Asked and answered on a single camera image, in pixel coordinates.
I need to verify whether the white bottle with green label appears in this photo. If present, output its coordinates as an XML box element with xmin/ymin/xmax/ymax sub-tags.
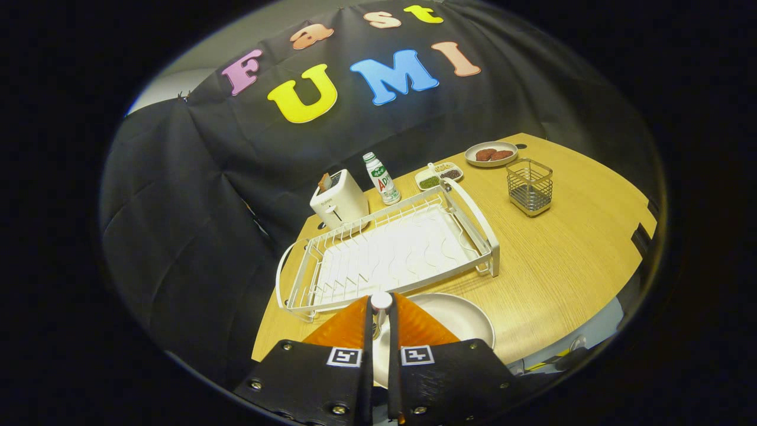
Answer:
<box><xmin>363</xmin><ymin>152</ymin><xmax>402</xmax><ymax>206</ymax></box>

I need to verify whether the white divided dish with beans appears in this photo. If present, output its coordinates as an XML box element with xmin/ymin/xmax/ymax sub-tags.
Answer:
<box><xmin>414</xmin><ymin>162</ymin><xmax>464</xmax><ymax>192</ymax></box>

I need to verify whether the white wire dish rack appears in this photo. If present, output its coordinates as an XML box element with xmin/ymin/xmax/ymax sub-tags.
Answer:
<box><xmin>276</xmin><ymin>179</ymin><xmax>501</xmax><ymax>323</ymax></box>

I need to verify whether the beige plate with meat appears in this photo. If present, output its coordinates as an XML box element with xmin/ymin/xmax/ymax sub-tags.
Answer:
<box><xmin>464</xmin><ymin>141</ymin><xmax>519</xmax><ymax>168</ymax></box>

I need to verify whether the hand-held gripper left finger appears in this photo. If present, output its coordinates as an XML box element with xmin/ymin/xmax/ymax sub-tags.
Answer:
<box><xmin>234</xmin><ymin>295</ymin><xmax>374</xmax><ymax>426</ymax></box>

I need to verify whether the metal wire basket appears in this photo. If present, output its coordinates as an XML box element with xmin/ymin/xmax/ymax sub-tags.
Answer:
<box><xmin>506</xmin><ymin>158</ymin><xmax>554</xmax><ymax>218</ymax></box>

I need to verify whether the spoon with pink checked handle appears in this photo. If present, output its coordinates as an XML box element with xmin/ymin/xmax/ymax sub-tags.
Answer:
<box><xmin>370</xmin><ymin>291</ymin><xmax>394</xmax><ymax>343</ymax></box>

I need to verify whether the white toaster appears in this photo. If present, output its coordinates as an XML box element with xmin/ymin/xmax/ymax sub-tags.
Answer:
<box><xmin>309</xmin><ymin>169</ymin><xmax>370</xmax><ymax>231</ymax></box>

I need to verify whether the black backdrop cloth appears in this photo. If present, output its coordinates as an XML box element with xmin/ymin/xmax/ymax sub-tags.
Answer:
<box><xmin>101</xmin><ymin>0</ymin><xmax>663</xmax><ymax>385</ymax></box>

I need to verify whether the black table edge clamp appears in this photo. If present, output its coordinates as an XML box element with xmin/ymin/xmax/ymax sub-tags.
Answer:
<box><xmin>630</xmin><ymin>222</ymin><xmax>652</xmax><ymax>258</ymax></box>

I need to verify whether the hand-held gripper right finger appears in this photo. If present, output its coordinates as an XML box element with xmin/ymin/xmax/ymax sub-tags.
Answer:
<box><xmin>387</xmin><ymin>292</ymin><xmax>521</xmax><ymax>425</ymax></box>

